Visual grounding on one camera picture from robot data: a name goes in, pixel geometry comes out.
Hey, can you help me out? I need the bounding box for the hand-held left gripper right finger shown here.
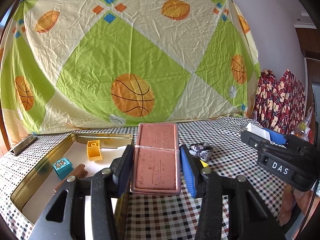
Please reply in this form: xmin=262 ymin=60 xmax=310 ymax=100
xmin=180 ymin=144 xmax=285 ymax=240

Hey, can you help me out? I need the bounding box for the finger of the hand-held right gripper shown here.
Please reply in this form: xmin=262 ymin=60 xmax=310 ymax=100
xmin=262 ymin=127 xmax=288 ymax=146
xmin=240 ymin=129 xmax=269 ymax=148

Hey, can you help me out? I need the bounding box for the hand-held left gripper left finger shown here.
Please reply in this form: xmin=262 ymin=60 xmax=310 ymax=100
xmin=30 ymin=145 xmax=134 ymax=240

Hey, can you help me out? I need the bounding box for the white card box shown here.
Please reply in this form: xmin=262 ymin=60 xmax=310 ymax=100
xmin=246 ymin=123 xmax=272 ymax=141

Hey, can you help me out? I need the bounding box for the pinkish brown rectangular box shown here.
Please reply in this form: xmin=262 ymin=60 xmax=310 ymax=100
xmin=129 ymin=122 xmax=181 ymax=195

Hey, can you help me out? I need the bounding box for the yellow studded building block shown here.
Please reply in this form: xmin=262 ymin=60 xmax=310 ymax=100
xmin=86 ymin=140 xmax=103 ymax=162

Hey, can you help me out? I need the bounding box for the brown wooden brush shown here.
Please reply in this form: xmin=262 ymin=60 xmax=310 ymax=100
xmin=53 ymin=164 xmax=88 ymax=195

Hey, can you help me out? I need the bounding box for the blue studded building block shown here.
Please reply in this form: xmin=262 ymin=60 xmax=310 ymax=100
xmin=52 ymin=157 xmax=74 ymax=180

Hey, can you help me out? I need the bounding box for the gold tin box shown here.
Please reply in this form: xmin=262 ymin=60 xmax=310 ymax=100
xmin=10 ymin=133 xmax=134 ymax=230

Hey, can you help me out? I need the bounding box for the person's right hand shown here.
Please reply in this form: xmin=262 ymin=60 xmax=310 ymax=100
xmin=279 ymin=184 xmax=317 ymax=228

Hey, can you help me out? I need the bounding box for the yellow smiley toy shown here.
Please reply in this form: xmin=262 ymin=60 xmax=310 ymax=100
xmin=294 ymin=106 xmax=313 ymax=140

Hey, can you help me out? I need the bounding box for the checked tablecloth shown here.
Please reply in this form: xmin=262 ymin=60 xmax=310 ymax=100
xmin=0 ymin=116 xmax=310 ymax=240

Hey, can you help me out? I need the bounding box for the red plaid bear print cloth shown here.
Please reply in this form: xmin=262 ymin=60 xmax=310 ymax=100
xmin=251 ymin=69 xmax=307 ymax=135

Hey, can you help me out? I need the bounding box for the dark flat bar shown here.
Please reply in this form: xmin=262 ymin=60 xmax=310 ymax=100
xmin=10 ymin=135 xmax=38 ymax=157

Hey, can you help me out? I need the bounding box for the brown wooden furniture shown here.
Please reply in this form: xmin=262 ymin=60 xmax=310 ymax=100
xmin=295 ymin=22 xmax=320 ymax=63

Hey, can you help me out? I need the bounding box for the green basketball print sheet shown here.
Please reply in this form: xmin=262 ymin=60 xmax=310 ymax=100
xmin=0 ymin=0 xmax=262 ymax=135

